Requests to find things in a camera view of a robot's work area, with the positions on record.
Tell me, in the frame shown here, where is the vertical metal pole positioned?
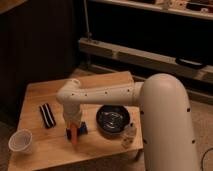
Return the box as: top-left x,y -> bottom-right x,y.
83,0 -> 92,41

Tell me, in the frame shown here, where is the metal shelf rail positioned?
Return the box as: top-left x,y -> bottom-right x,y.
78,38 -> 213,84

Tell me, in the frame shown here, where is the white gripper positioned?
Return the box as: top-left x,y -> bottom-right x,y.
63,108 -> 88,140

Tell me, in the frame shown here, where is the black round pan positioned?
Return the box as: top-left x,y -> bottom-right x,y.
96,105 -> 130,135

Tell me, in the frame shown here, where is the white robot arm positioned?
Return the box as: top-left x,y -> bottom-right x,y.
57,73 -> 200,171

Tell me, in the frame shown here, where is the white plastic cup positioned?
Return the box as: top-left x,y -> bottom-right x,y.
8,129 -> 35,154

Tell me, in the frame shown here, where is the wooden table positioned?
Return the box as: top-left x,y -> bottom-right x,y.
7,70 -> 144,171

